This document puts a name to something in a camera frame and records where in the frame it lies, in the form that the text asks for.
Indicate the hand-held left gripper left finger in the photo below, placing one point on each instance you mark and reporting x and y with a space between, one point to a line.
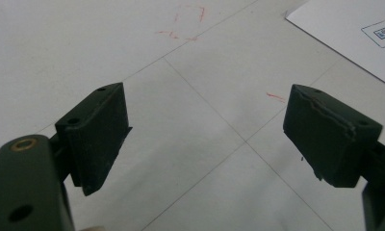
96 138

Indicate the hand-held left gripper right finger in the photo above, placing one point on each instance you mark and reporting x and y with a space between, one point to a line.
328 138

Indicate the white paper sheet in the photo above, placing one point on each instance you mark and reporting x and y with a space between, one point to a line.
354 35

